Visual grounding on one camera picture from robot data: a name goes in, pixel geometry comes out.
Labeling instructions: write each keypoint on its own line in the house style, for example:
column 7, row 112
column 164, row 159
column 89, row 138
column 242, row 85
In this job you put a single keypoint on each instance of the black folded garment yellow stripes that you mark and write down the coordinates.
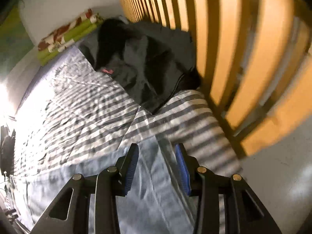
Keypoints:
column 7, row 148

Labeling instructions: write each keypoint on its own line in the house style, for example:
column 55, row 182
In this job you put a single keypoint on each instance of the green folded blanket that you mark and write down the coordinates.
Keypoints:
column 73, row 36

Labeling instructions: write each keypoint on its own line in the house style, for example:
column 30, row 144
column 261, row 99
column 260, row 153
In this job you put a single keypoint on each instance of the light blue jeans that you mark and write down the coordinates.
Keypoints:
column 156, row 190

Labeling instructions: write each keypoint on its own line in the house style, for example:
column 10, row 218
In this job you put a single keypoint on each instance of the wooden slatted bed rail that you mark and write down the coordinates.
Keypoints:
column 256, row 53

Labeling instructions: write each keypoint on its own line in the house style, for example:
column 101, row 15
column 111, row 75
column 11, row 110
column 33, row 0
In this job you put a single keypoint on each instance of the striped bed quilt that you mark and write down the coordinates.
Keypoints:
column 85, row 107

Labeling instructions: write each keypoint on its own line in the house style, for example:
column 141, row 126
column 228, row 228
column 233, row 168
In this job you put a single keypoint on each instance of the brown patterned folded blanket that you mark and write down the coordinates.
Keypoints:
column 61, row 33

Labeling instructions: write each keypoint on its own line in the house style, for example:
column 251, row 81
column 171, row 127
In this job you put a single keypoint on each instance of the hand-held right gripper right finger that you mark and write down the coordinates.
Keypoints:
column 182, row 173

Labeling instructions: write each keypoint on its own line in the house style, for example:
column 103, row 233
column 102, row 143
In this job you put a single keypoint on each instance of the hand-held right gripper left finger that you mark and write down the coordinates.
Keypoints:
column 131, row 168

